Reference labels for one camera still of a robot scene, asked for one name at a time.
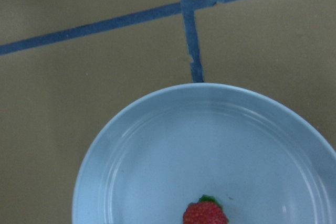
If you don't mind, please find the red strawberry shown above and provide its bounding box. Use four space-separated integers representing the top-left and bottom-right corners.
182 195 229 224

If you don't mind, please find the blue round plate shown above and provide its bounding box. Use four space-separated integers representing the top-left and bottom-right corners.
72 83 335 223

